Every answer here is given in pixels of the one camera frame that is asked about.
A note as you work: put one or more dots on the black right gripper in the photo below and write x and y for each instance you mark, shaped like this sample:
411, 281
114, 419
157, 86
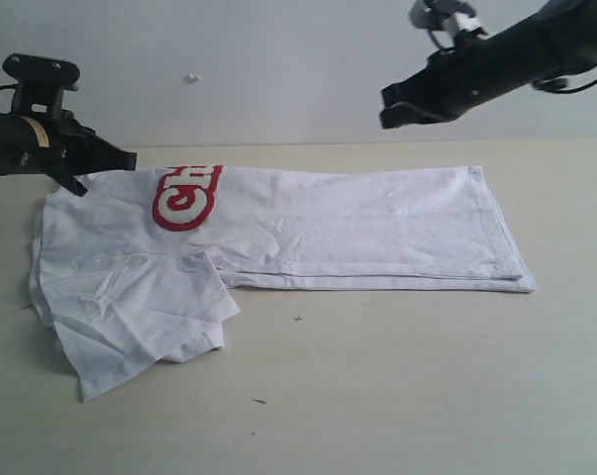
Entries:
475, 73

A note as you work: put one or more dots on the small white wall fixture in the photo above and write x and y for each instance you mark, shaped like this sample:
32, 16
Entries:
193, 77

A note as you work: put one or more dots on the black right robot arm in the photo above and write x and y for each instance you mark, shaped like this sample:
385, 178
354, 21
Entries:
541, 51

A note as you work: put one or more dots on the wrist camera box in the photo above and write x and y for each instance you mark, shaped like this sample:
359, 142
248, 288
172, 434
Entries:
41, 83
453, 17

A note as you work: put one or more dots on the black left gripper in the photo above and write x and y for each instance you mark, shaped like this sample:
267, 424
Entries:
60, 148

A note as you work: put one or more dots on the white t-shirt red lettering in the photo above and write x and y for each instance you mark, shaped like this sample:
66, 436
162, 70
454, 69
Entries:
141, 268

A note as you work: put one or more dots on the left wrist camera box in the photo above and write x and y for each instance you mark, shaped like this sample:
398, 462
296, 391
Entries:
41, 83

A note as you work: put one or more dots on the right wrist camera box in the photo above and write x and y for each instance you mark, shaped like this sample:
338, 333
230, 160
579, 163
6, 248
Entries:
453, 17

